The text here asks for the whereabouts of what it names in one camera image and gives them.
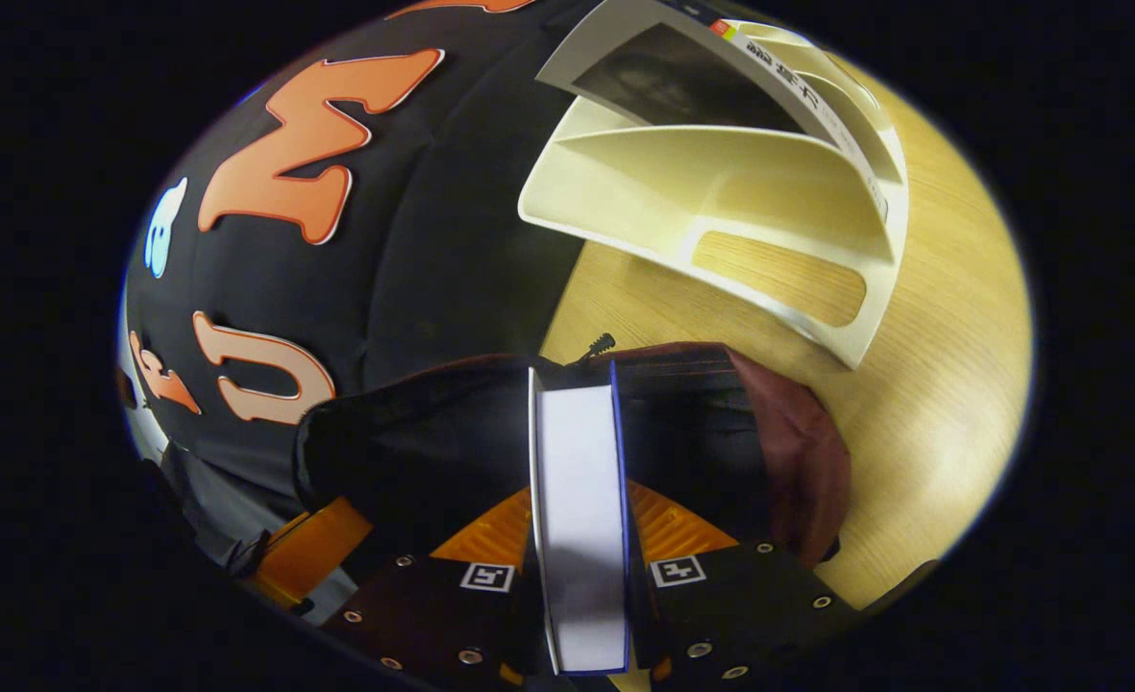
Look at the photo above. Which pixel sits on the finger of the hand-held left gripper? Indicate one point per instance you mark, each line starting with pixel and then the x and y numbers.
pixel 312 553

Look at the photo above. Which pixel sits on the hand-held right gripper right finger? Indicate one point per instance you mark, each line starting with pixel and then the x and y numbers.
pixel 740 605

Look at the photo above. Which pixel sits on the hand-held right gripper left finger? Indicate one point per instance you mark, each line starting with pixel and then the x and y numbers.
pixel 432 615

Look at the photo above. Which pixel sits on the maroon schoolbag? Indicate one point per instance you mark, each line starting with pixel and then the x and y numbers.
pixel 798 452

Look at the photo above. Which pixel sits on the blue cover book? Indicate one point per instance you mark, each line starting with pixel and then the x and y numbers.
pixel 581 500

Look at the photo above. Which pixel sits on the white plastic bookshelf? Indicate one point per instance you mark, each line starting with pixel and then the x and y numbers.
pixel 644 183

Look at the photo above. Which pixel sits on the white cover book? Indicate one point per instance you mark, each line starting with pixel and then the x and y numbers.
pixel 682 77

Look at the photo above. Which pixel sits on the black backdrop cloth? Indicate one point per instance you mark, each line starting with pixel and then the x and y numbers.
pixel 432 240

